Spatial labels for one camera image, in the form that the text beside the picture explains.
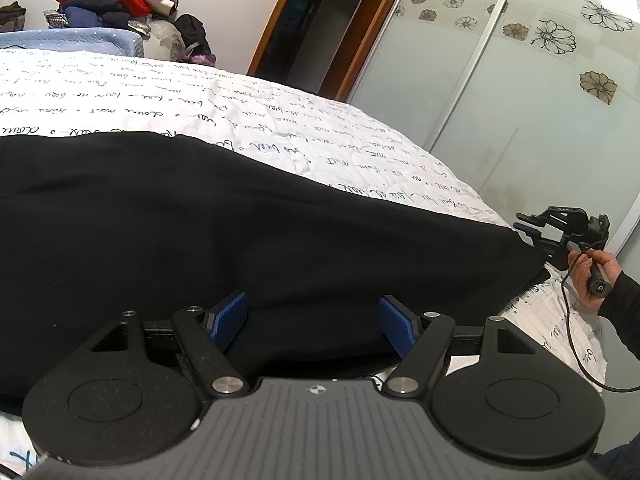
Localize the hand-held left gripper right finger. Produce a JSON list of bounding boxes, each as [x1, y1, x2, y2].
[[378, 296, 544, 402]]

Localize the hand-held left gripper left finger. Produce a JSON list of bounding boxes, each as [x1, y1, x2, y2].
[[89, 291, 251, 402]]

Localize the black pants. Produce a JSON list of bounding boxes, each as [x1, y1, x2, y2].
[[0, 131, 550, 401]]

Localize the person's right forearm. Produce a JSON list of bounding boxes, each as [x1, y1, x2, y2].
[[597, 270, 640, 357]]

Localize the person's right hand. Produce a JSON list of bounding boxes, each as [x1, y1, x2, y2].
[[567, 249, 622, 314]]

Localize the frosted flowered glass sliding door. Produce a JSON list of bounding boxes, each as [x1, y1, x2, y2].
[[430, 0, 640, 263], [345, 0, 523, 157]]

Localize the white script-printed bed quilt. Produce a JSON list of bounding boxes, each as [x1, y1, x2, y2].
[[0, 48, 608, 480]]

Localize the black garment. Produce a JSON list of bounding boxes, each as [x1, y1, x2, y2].
[[174, 13, 217, 67]]

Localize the light blue blanket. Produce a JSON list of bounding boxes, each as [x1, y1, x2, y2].
[[0, 27, 146, 59]]

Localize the dark blue folded clothes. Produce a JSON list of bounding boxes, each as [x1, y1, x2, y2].
[[59, 4, 132, 30]]

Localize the dark bag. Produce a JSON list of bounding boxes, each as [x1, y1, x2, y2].
[[0, 2, 27, 34]]

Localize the black cable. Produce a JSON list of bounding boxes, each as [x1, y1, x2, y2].
[[561, 246, 640, 394]]

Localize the wooden door frame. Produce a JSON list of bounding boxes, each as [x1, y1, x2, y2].
[[246, 0, 418, 104]]

